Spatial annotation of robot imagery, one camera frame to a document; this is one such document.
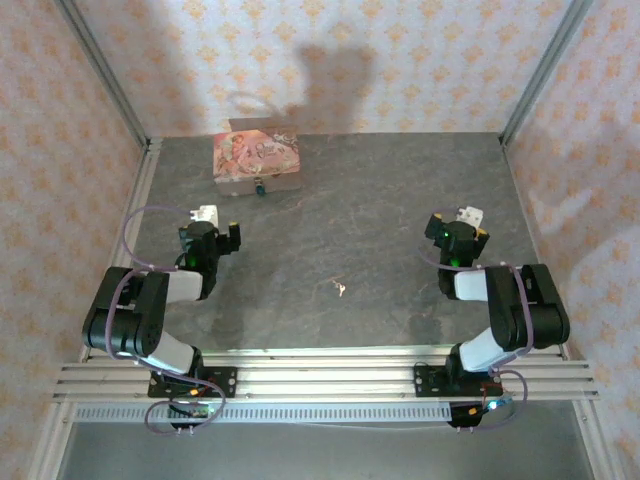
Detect pink floral decorated box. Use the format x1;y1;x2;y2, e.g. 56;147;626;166
212;127;304;199

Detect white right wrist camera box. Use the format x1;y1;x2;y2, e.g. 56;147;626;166
457;204;485;229

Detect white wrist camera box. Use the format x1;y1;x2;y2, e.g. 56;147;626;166
191;203;220;226
457;204;485;229

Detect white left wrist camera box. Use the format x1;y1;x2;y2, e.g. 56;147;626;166
191;203;220;226

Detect aluminium side rail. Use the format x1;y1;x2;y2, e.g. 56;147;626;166
79;138;164;362

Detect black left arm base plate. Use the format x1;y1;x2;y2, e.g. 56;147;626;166
147;366;238;400

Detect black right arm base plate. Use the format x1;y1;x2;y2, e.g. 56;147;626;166
414;363;502;400

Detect narrow aluminium table edge rail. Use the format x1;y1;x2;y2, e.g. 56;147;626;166
80;345;571;363

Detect wide aluminium base rail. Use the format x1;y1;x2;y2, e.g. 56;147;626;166
52;360;601;402

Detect aluminium frame post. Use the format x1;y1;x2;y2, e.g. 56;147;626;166
498;0;595;147
53;0;152;147

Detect slotted grey cable duct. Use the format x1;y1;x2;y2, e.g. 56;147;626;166
73;402;454;425

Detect aluminium frame leg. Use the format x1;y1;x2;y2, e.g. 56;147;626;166
571;399;620;480
28;399;77;480

